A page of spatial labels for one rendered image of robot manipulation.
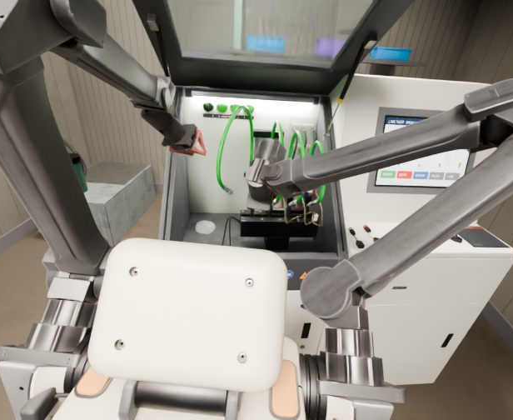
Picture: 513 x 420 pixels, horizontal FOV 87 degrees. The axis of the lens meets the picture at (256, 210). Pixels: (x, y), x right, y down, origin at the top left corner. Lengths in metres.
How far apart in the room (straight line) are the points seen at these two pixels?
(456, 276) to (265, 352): 1.17
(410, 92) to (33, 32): 1.21
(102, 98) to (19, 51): 3.37
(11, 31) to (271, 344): 0.34
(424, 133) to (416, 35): 2.86
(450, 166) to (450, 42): 2.19
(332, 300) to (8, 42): 0.44
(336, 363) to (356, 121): 0.96
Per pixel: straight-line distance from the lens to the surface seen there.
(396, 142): 0.55
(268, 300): 0.30
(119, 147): 3.74
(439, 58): 3.48
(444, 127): 0.55
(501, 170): 0.50
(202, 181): 1.43
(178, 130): 0.78
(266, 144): 0.67
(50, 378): 0.48
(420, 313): 1.48
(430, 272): 1.32
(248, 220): 1.16
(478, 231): 1.55
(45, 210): 0.40
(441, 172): 1.43
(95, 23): 0.38
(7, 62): 0.30
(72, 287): 0.52
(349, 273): 0.44
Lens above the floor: 1.58
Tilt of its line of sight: 29 degrees down
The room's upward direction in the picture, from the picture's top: 4 degrees clockwise
